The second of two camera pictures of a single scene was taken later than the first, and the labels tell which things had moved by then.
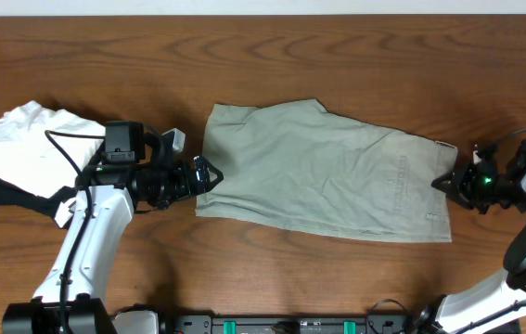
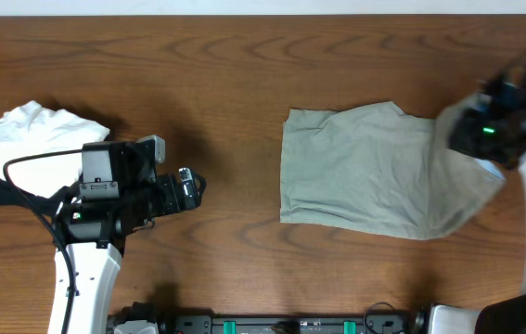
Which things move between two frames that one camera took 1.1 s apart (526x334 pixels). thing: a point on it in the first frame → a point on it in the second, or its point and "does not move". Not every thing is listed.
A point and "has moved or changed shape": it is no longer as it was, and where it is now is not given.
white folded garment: x=15 y=149 does not move
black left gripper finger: x=210 y=186 → x=199 y=193
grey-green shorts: x=301 y=164 has moved or changed shape
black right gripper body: x=476 y=191 → x=483 y=138
